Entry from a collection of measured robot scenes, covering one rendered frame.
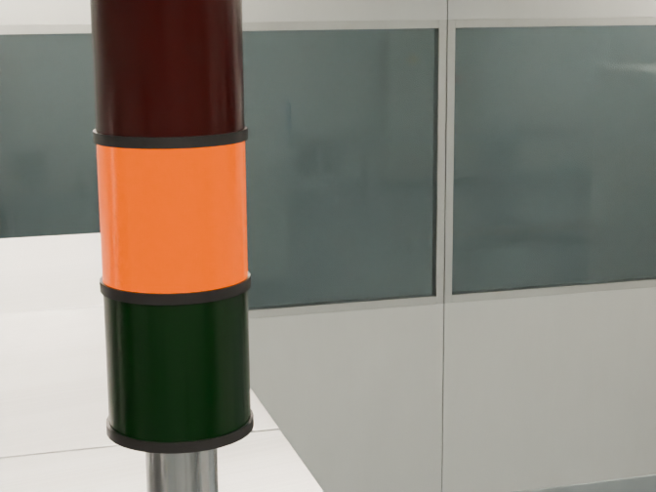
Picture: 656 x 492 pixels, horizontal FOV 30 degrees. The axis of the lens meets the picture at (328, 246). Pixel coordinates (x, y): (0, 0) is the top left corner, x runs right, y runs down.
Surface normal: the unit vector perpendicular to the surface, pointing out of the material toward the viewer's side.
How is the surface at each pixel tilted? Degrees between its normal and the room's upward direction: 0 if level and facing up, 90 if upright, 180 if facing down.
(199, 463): 90
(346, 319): 90
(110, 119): 90
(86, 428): 0
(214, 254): 90
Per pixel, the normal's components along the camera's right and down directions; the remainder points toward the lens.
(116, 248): -0.68, 0.15
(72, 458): 0.00, -0.98
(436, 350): 0.27, 0.19
